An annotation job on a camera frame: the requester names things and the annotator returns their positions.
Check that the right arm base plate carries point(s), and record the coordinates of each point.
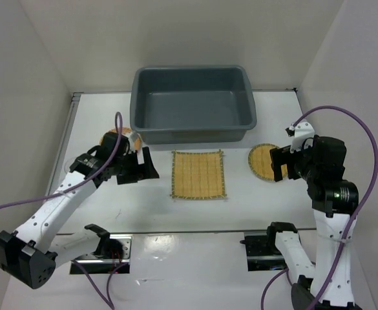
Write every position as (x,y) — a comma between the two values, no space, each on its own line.
(260,256)

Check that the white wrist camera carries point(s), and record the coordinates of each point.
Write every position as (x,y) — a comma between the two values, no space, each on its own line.
(303,134)
(136,145)

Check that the aluminium table edge rail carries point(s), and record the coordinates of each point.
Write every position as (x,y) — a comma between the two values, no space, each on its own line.
(58,168)

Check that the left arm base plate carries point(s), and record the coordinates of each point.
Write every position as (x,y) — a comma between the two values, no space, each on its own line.
(105,263)

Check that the square bamboo mat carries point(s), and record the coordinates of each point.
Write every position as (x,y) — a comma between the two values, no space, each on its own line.
(198,175)

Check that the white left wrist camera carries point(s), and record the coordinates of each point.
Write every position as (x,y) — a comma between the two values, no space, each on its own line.
(136,145)

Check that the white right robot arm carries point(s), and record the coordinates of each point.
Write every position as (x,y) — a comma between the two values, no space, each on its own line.
(325,283)

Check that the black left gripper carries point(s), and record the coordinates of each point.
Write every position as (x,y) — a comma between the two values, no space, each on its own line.
(141,172)

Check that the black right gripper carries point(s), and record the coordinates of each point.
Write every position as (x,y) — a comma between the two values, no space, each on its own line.
(283,154)

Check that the green-rimmed round bamboo tray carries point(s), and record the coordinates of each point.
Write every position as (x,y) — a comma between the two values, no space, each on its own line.
(259,161)

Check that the clear glass cup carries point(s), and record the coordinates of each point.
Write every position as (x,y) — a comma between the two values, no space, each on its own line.
(67,164)

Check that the orange round woven tray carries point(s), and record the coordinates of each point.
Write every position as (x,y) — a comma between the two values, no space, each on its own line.
(108,141)

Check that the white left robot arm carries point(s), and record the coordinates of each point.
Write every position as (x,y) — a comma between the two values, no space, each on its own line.
(32,252)

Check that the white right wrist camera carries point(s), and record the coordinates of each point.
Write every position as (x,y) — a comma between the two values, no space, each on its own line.
(303,134)

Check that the grey plastic bin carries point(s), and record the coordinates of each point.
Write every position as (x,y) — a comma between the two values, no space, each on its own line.
(192,104)

